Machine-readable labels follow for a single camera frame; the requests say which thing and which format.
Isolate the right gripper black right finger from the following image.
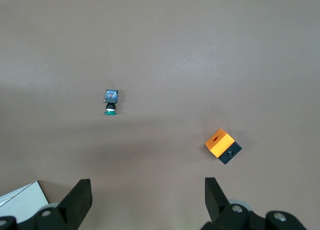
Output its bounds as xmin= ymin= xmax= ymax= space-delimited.
xmin=199 ymin=177 xmax=308 ymax=230

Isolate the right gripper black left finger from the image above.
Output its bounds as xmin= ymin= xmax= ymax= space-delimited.
xmin=0 ymin=179 xmax=92 ymax=230

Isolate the white drawer cabinet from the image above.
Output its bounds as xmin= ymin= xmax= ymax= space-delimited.
xmin=0 ymin=180 xmax=50 ymax=220

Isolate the green push button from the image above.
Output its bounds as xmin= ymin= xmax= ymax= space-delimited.
xmin=103 ymin=89 xmax=121 ymax=116

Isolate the brown table mat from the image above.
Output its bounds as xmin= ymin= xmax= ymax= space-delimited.
xmin=0 ymin=0 xmax=320 ymax=230

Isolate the orange and black switch box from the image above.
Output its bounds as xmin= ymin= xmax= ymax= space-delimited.
xmin=204 ymin=128 xmax=243 ymax=166

